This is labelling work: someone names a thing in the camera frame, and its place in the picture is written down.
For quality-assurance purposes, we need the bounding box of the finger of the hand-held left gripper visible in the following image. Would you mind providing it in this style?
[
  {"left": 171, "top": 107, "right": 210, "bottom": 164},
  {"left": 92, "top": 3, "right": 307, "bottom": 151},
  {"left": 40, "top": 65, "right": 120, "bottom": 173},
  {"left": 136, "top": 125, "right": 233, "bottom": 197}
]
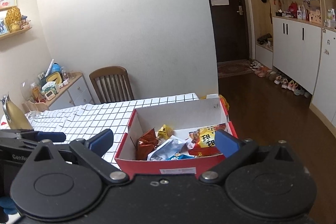
[{"left": 0, "top": 129, "right": 67, "bottom": 146}]

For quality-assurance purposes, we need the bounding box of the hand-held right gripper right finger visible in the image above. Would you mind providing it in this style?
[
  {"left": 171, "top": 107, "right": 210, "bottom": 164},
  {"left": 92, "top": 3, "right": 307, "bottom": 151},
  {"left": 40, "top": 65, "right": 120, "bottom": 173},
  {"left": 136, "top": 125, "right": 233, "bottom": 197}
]
[{"left": 199, "top": 129, "right": 305, "bottom": 184}]

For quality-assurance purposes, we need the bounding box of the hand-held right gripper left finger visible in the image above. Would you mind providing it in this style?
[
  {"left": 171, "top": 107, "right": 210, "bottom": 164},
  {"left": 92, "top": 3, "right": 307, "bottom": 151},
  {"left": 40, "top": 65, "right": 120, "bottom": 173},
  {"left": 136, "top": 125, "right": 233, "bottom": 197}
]
[{"left": 22, "top": 128, "right": 130, "bottom": 183}]

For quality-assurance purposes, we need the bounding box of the red and yellow snack packet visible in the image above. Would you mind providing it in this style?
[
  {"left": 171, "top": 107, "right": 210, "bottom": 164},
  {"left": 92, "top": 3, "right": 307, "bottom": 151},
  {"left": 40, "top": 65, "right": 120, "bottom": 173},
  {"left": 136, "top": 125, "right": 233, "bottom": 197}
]
[{"left": 188, "top": 127, "right": 224, "bottom": 157}]

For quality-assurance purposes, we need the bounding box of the brown cookie packet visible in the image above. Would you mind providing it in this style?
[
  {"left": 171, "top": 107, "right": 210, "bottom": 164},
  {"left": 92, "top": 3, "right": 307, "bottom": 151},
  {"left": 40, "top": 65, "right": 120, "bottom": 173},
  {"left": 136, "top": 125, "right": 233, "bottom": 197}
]
[{"left": 136, "top": 129, "right": 158, "bottom": 161}]

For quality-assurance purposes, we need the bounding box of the blue snack packet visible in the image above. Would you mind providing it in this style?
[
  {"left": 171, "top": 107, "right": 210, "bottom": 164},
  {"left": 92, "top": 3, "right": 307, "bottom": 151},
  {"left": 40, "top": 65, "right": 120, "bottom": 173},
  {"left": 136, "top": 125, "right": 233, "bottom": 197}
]
[{"left": 166, "top": 152, "right": 196, "bottom": 161}]

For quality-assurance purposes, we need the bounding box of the red cardboard box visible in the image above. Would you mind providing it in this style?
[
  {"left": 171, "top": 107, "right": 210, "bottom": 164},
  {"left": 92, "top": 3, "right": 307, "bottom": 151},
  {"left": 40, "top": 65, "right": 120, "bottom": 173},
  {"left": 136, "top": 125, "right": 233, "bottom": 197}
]
[{"left": 115, "top": 94, "right": 239, "bottom": 180}]

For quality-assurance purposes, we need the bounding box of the silver white snack packet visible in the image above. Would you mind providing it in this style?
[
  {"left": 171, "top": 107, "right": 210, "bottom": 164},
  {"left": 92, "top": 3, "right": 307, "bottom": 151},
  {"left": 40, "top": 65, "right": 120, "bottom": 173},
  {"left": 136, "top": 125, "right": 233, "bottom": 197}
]
[{"left": 147, "top": 135, "right": 188, "bottom": 161}]

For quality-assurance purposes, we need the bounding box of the small yellow snack packet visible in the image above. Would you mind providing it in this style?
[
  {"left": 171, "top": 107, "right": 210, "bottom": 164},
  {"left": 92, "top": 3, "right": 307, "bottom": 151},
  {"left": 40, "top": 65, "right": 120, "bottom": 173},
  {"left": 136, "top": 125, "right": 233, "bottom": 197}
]
[{"left": 157, "top": 124, "right": 174, "bottom": 140}]

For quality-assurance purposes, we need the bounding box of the light wooden rack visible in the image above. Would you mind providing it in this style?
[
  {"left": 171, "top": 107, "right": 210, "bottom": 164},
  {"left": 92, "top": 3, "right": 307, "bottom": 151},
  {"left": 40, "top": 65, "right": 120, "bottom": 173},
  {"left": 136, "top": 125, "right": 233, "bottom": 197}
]
[{"left": 22, "top": 101, "right": 50, "bottom": 112}]

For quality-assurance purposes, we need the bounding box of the tissue pack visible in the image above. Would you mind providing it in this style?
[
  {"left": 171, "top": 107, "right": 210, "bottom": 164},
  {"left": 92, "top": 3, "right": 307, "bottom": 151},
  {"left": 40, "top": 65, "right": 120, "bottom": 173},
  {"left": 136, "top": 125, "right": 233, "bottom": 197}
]
[{"left": 41, "top": 82, "right": 59, "bottom": 95}]

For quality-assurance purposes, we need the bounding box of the clear glass jug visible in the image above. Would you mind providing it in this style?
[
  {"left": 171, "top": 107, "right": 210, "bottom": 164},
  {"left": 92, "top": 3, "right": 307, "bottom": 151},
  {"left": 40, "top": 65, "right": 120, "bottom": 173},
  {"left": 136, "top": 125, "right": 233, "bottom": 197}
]
[{"left": 20, "top": 81, "right": 36, "bottom": 105}]

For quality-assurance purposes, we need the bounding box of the white sideboard with wooden top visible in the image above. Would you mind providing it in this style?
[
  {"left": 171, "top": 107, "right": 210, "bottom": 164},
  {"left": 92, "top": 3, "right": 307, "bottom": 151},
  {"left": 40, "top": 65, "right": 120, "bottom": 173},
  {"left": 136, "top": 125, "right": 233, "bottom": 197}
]
[{"left": 39, "top": 72, "right": 95, "bottom": 111}]

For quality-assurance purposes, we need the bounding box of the blue and yellow container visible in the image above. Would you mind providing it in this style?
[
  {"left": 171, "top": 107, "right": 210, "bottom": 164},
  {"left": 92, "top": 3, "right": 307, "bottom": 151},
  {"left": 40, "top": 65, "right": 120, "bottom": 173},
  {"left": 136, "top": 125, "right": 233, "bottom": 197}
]
[{"left": 47, "top": 63, "right": 64, "bottom": 84}]

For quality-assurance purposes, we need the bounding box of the brown wooden chair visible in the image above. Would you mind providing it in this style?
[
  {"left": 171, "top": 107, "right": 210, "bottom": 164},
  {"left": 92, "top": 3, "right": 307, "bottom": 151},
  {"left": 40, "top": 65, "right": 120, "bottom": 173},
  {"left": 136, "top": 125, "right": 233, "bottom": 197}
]
[{"left": 89, "top": 66, "right": 135, "bottom": 104}]

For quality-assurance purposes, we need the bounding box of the white tube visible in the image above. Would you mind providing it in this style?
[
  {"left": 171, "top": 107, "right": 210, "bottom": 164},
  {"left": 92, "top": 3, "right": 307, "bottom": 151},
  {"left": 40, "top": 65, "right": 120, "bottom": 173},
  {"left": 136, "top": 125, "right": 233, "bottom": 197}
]
[{"left": 45, "top": 59, "right": 55, "bottom": 78}]

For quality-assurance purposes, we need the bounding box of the row of shoes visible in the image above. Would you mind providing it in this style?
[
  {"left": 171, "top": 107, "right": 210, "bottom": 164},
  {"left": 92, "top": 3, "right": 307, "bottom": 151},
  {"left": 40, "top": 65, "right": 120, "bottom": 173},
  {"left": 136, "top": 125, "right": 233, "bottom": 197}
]
[{"left": 249, "top": 61, "right": 313, "bottom": 99}]

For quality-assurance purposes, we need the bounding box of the white shoe bench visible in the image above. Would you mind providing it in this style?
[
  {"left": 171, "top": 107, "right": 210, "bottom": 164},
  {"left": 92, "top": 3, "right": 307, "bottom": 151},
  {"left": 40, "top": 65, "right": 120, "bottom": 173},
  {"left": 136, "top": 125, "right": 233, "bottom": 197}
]
[{"left": 255, "top": 33, "right": 274, "bottom": 68}]

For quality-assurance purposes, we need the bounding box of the dark brown door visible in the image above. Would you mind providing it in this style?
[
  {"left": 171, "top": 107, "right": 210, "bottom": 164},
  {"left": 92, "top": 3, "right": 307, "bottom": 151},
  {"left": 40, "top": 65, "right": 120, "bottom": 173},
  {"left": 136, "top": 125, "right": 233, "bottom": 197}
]
[{"left": 200, "top": 0, "right": 250, "bottom": 64}]

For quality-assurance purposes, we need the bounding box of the white low cupboard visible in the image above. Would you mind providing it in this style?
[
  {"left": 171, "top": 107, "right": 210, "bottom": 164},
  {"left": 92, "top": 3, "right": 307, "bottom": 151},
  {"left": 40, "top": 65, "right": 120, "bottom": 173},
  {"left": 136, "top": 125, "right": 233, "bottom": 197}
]
[{"left": 272, "top": 16, "right": 323, "bottom": 96}]

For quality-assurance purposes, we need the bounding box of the white cupboard with stickers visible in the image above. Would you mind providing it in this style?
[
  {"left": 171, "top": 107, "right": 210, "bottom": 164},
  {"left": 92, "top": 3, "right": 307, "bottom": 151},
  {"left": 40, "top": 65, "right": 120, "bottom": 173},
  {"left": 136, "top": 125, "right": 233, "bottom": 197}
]
[{"left": 309, "top": 27, "right": 336, "bottom": 130}]

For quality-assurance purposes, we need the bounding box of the gold ornament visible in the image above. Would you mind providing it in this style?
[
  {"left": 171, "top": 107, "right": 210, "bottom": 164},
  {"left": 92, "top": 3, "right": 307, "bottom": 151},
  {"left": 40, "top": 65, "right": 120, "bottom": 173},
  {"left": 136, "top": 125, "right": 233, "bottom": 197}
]
[{"left": 5, "top": 7, "right": 24, "bottom": 32}]

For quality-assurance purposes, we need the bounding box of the small red bag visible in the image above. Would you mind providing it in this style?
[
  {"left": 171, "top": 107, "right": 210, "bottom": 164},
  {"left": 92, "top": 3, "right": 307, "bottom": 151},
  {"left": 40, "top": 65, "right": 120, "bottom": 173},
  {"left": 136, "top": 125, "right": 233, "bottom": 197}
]
[{"left": 288, "top": 2, "right": 299, "bottom": 17}]

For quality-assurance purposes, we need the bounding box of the wooden box with hearts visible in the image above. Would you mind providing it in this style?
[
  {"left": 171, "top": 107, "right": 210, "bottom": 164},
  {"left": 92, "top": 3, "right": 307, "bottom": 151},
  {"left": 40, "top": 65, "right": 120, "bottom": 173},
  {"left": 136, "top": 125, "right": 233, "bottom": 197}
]
[{"left": 308, "top": 9, "right": 322, "bottom": 24}]

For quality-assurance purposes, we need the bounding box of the wooden wall shelf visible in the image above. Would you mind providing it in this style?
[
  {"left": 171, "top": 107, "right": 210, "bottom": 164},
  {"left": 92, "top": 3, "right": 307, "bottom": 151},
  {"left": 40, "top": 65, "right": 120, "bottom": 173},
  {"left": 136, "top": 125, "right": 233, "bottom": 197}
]
[{"left": 0, "top": 27, "right": 33, "bottom": 40}]

